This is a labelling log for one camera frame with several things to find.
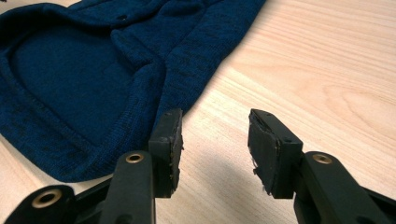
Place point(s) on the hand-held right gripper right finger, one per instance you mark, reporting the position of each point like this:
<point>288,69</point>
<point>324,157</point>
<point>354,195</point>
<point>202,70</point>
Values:
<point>274,155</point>

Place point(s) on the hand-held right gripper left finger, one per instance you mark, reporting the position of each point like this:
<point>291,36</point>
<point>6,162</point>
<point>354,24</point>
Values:
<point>165,155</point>

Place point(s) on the dark blue knit sweater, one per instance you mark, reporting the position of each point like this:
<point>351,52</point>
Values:
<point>93,84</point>

